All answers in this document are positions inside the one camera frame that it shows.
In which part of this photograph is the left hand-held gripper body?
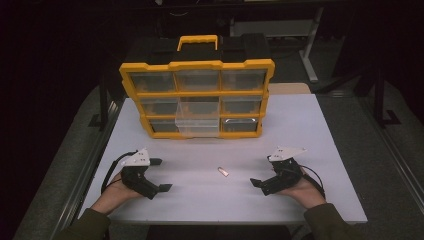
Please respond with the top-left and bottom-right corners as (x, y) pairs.
(120, 148), (161, 201)

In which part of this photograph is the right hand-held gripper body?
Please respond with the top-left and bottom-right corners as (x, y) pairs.
(261, 145), (308, 197)

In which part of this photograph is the person's right hand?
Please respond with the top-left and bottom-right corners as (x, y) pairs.
(276, 167), (328, 210)

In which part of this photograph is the person's left hand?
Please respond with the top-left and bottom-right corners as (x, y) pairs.
(90, 171), (145, 215)

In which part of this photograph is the clear plastic drawer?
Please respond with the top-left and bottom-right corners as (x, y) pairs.
(175, 96), (222, 139)

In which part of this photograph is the black metal stand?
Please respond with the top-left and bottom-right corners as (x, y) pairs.
(87, 74), (112, 130)
(372, 64), (403, 128)

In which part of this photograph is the yellow and black drawer organizer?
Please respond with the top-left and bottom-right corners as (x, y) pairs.
(118, 34), (276, 140)

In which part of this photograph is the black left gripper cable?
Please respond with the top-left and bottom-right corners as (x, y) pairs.
(100, 150), (139, 195)

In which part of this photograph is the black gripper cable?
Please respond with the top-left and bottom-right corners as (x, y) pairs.
(100, 150), (139, 195)
(299, 164), (327, 198)

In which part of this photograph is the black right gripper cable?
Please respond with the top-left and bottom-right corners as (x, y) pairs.
(299, 164), (327, 198)

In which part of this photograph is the aluminium rail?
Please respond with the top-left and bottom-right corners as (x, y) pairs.
(58, 99), (125, 240)
(359, 95), (424, 209)

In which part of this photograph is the grey metal desk frame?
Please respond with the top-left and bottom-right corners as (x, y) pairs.
(229, 6), (325, 84)

